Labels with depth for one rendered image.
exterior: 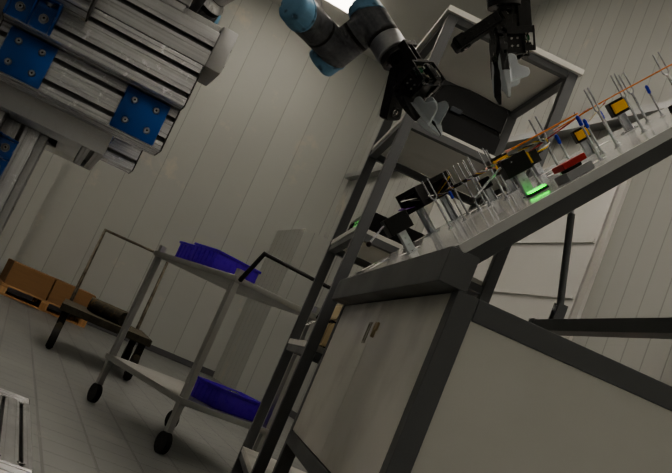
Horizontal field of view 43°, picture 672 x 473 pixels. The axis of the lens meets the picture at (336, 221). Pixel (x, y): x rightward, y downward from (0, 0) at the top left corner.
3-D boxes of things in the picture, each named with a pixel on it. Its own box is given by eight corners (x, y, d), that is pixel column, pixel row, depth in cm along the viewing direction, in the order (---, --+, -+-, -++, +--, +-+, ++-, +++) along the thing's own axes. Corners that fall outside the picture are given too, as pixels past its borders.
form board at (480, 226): (345, 284, 262) (343, 279, 262) (614, 137, 282) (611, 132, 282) (463, 254, 146) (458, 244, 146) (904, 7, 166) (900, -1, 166)
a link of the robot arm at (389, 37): (363, 51, 186) (389, 53, 192) (373, 67, 184) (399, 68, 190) (382, 27, 181) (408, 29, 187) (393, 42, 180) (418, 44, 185)
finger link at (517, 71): (535, 88, 172) (528, 49, 176) (505, 89, 172) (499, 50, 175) (531, 96, 175) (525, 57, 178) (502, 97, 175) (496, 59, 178)
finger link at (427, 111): (444, 121, 173) (421, 86, 176) (426, 139, 176) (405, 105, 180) (453, 120, 175) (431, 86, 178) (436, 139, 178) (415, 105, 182)
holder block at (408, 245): (377, 270, 207) (357, 234, 207) (420, 246, 209) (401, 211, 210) (381, 269, 202) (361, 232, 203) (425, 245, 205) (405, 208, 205)
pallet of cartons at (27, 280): (80, 323, 1079) (94, 294, 1086) (84, 329, 1002) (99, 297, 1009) (-8, 286, 1045) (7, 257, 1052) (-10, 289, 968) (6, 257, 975)
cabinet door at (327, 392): (317, 458, 196) (383, 300, 203) (291, 429, 250) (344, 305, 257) (325, 461, 197) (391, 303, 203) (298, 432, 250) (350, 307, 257)
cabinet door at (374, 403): (359, 508, 142) (447, 290, 149) (315, 457, 196) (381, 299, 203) (373, 514, 143) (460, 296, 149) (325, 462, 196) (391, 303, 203)
